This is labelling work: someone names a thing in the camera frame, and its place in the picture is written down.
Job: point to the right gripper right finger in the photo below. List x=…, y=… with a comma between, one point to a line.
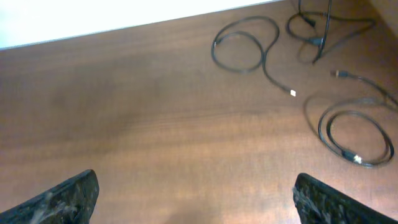
x=318, y=203

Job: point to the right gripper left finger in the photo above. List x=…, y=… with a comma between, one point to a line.
x=73, y=201

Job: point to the black USB cable long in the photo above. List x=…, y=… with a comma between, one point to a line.
x=348, y=129

